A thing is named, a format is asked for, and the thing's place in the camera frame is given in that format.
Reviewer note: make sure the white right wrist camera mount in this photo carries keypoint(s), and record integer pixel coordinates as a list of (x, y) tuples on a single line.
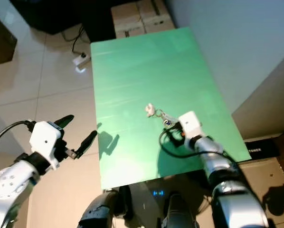
[(191, 123)]

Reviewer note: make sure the brown cardboard box stack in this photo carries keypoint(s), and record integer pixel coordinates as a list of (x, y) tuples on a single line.
[(142, 16)]

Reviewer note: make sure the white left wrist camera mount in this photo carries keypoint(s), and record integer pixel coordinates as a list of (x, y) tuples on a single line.
[(45, 141)]

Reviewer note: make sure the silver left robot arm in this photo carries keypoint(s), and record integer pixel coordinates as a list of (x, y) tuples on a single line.
[(9, 185)]

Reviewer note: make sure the plain brown cardboard box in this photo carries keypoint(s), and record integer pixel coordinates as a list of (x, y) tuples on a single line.
[(268, 183)]

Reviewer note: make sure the black right robot leg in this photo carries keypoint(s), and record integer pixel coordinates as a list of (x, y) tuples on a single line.
[(180, 213)]

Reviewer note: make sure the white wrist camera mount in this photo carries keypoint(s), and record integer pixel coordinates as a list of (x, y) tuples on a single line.
[(45, 141), (191, 123)]

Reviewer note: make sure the black box with white print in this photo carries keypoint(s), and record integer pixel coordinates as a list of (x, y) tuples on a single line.
[(260, 148)]

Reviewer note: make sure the black robot leg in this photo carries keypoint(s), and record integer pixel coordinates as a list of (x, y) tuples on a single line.
[(104, 211), (180, 213)]

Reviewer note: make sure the green corrugated table board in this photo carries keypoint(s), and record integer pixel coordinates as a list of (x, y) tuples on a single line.
[(161, 71)]

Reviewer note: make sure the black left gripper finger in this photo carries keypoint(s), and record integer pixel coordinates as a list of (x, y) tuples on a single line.
[(64, 120), (89, 142)]

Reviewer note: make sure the black left robot leg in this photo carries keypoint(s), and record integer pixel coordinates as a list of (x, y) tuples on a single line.
[(104, 211)]

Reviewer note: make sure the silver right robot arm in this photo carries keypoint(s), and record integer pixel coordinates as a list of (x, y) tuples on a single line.
[(227, 180)]

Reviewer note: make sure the white power strip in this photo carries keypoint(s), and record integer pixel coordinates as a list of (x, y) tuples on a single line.
[(80, 59)]

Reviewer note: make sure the black furniture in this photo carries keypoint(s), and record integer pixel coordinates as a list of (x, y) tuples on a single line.
[(56, 14)]

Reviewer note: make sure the dark brown cabinet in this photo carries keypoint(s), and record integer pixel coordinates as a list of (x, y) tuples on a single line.
[(2, 40)]

